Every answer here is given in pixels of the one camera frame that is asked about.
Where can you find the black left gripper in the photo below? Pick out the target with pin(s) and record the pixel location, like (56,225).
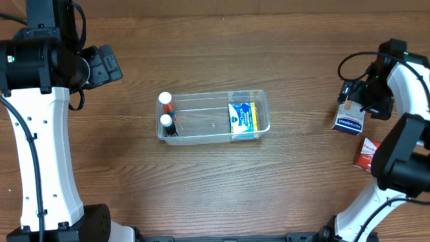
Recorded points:
(101,67)

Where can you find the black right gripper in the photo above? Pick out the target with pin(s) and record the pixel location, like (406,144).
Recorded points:
(355,95)

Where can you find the orange tube white cap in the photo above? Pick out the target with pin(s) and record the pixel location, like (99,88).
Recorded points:
(165,98)

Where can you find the black bottle white cap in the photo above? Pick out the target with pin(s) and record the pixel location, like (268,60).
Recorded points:
(169,125)

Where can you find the blue yellow lozenge box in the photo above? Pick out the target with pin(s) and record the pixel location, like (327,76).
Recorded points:
(243,121)

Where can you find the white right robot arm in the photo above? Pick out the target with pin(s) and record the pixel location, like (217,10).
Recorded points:
(397,79)

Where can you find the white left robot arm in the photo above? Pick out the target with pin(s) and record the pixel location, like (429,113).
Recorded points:
(41,67)

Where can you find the clear plastic container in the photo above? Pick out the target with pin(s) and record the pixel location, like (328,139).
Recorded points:
(202,118)

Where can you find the white blue plaster box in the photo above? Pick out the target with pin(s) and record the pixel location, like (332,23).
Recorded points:
(349,118)

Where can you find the red white medicine box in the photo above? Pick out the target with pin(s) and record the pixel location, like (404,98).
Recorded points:
(365,153)

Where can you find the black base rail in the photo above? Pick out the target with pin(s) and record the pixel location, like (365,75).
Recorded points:
(288,237)

